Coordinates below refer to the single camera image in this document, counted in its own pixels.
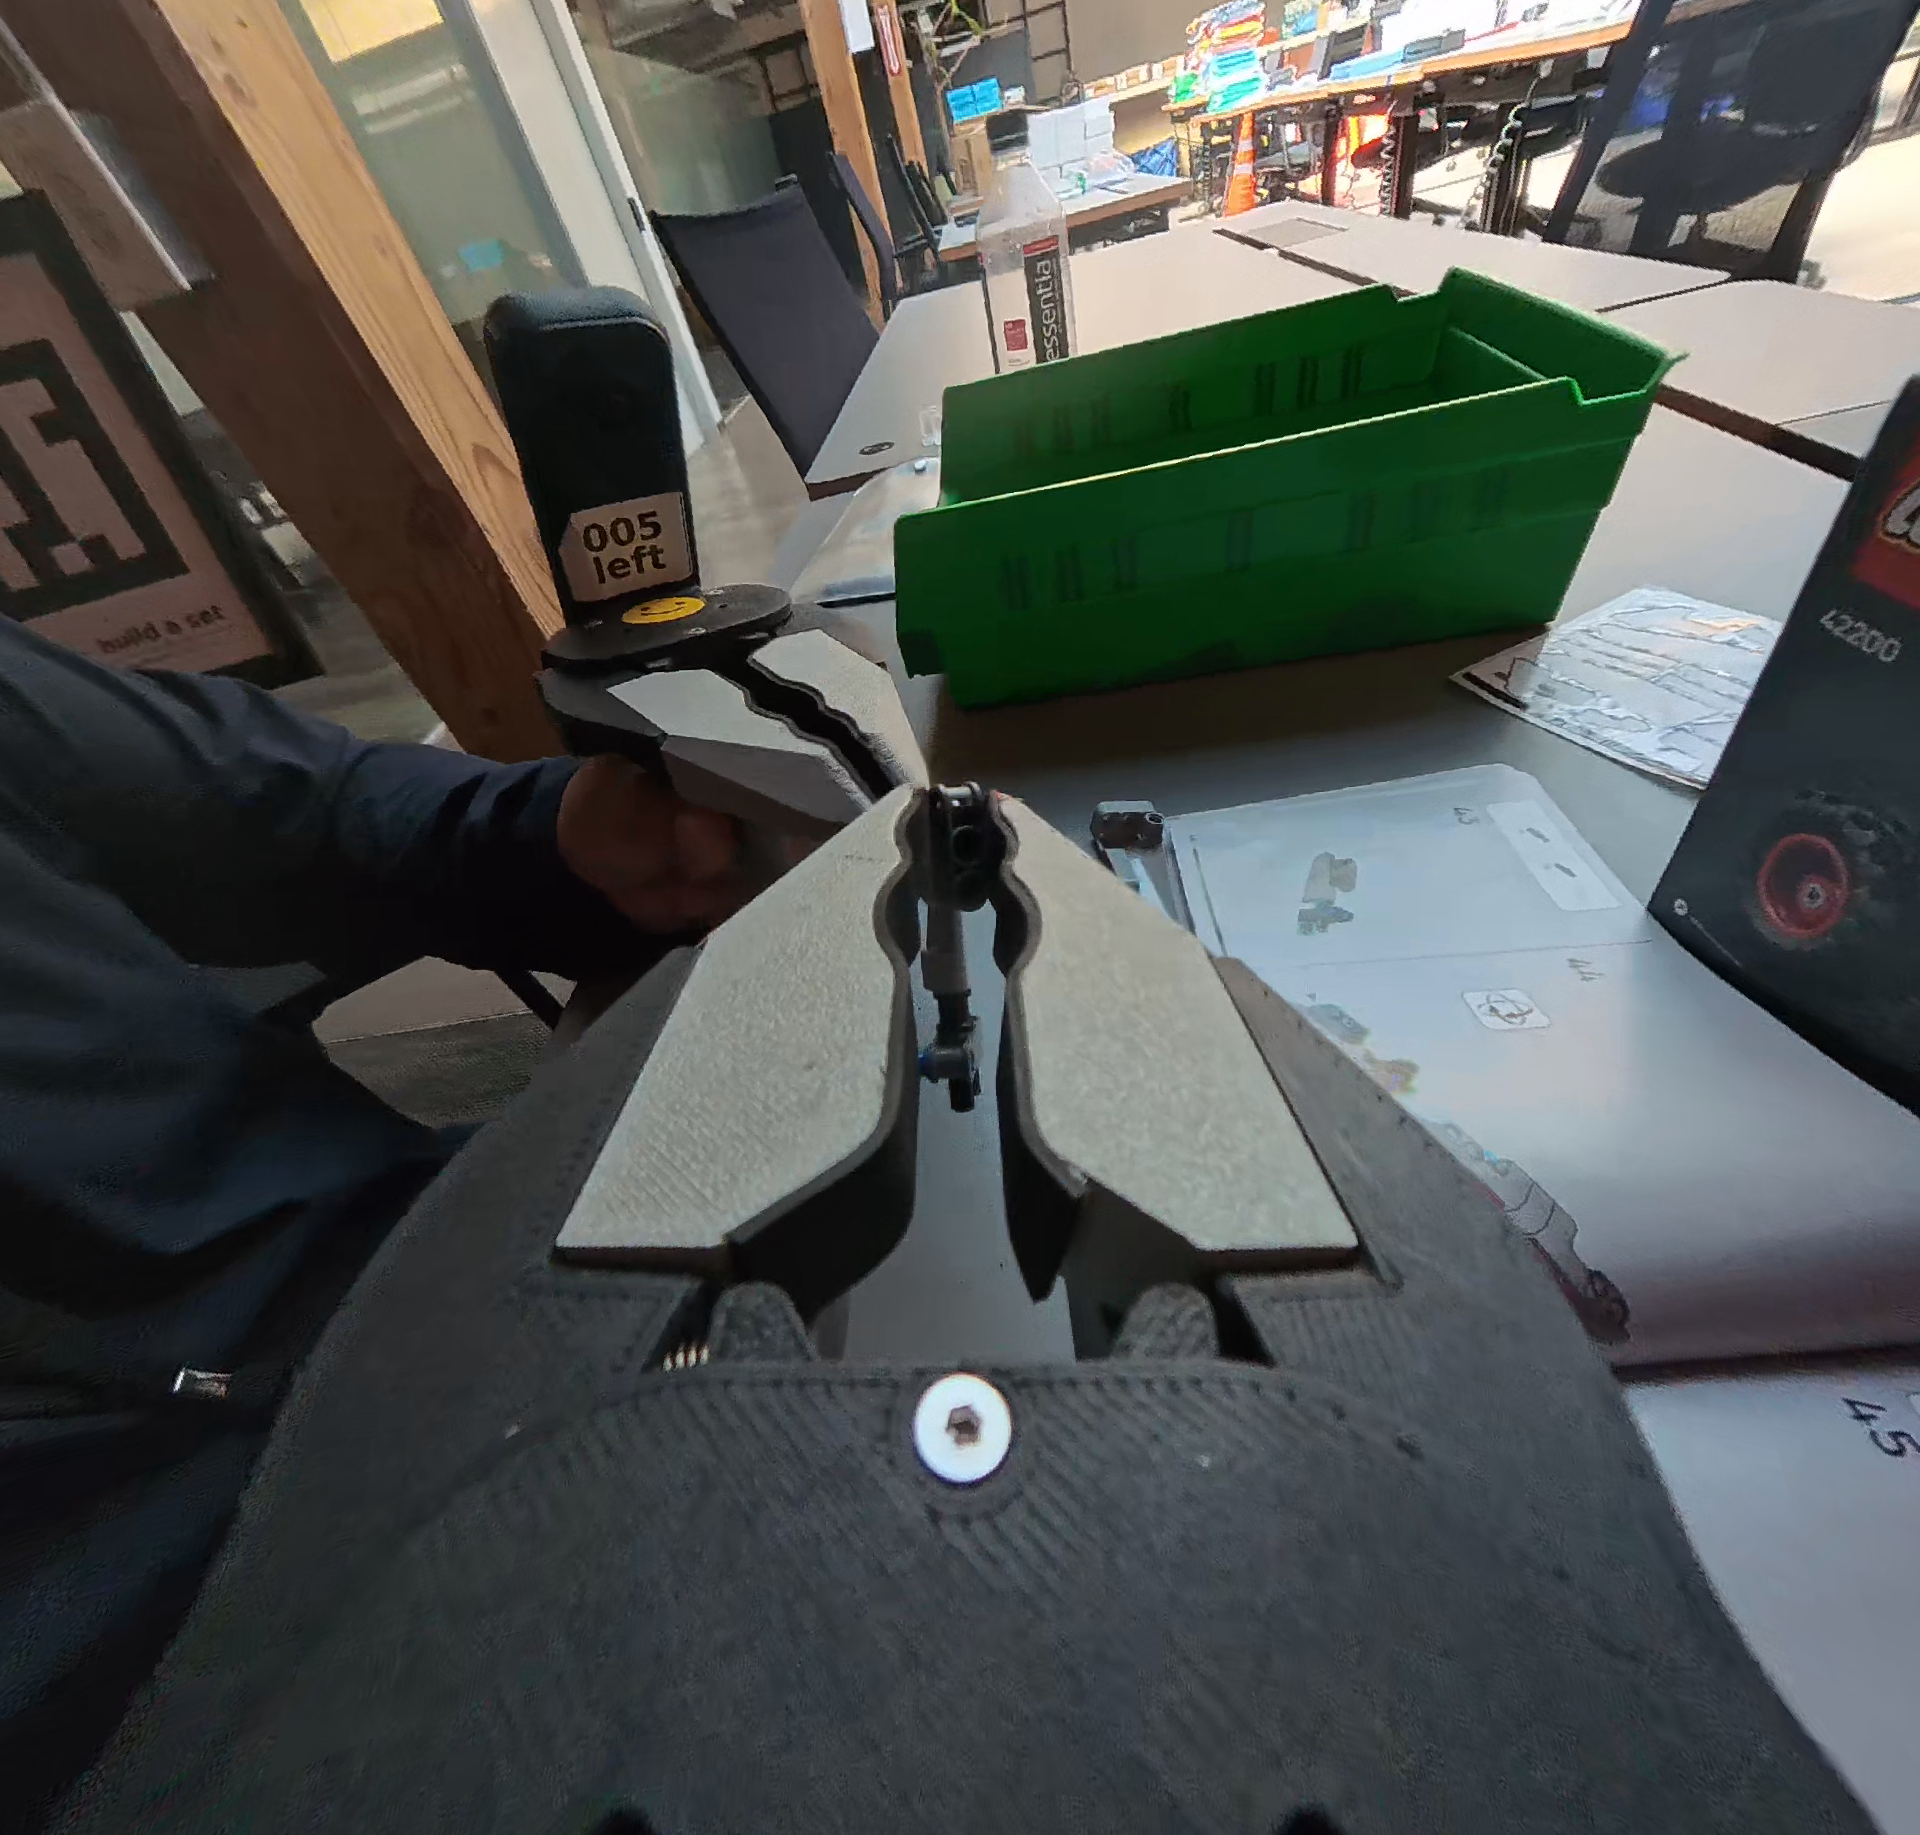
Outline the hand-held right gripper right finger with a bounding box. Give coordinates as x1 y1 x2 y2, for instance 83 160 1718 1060
993 794 1362 1360

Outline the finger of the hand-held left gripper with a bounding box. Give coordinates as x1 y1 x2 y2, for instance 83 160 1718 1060
747 631 925 797
605 660 875 832

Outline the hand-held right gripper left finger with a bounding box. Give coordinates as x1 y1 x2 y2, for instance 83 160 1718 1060
555 784 922 1313

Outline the small grey black brick assembly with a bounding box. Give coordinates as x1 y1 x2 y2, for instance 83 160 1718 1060
921 783 1004 1117

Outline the person's left forearm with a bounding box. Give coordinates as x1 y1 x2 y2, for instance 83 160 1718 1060
0 611 601 997

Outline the dark monster truck set box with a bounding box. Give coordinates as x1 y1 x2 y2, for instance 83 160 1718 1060
1647 376 1920 1109

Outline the person's left hand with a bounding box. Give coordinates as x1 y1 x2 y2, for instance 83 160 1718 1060
558 753 822 942

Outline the dark blue chair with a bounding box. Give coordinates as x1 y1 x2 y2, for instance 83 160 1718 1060
650 179 893 484

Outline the grey holed building beam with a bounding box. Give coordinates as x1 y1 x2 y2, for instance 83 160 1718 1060
1090 797 1200 942

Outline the open building instruction booklet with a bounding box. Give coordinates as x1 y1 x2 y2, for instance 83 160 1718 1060
1163 764 1920 1835

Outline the green storage bin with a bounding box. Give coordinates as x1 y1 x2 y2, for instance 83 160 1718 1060
895 267 1686 713

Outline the clear water bottle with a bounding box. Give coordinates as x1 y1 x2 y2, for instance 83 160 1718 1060
977 115 1073 376

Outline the framed black white sign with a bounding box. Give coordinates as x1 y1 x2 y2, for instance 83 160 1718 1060
0 194 329 687

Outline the person's dark blue jacket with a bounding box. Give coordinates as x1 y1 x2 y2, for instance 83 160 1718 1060
0 877 513 1822

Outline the stack of colourful bins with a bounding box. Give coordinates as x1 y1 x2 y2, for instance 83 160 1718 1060
1181 0 1281 115

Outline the long wooden worktable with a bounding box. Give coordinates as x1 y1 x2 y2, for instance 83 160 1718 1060
1166 16 1641 127

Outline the black mesh office chair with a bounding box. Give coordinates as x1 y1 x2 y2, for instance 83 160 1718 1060
1542 0 1920 286

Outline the slim wooden post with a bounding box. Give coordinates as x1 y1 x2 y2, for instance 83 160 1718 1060
780 0 936 325

